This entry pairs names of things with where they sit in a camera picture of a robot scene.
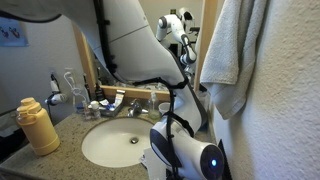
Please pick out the white wall hair dryer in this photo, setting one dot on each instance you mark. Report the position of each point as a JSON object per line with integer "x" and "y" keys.
{"x": 57, "y": 97}

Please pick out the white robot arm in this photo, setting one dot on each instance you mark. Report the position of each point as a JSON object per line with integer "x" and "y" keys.
{"x": 172, "y": 138}

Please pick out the white hanging towel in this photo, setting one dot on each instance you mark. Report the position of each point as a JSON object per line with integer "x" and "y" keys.
{"x": 231, "y": 55}

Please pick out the white toothpaste tube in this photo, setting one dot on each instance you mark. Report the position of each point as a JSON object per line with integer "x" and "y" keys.
{"x": 118, "y": 100}

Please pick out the white green coffee mug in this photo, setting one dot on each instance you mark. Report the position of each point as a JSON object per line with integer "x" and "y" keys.
{"x": 164, "y": 107}

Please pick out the white oval sink basin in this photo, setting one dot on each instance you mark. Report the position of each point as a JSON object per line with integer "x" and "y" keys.
{"x": 117, "y": 143}

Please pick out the chrome sink faucet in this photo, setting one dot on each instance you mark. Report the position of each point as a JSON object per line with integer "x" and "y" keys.
{"x": 136, "y": 108}

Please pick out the clear soap dispenser bottle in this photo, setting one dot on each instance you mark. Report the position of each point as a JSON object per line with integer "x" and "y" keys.
{"x": 153, "y": 104}

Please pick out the cream insulated water bottle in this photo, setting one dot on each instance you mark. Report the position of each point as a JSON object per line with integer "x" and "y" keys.
{"x": 37, "y": 126}

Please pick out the small clear vial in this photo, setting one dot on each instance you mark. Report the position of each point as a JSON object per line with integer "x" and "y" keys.
{"x": 95, "y": 109}

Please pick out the wooden framed mirror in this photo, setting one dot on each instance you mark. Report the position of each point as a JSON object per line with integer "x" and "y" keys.
{"x": 120, "y": 36}

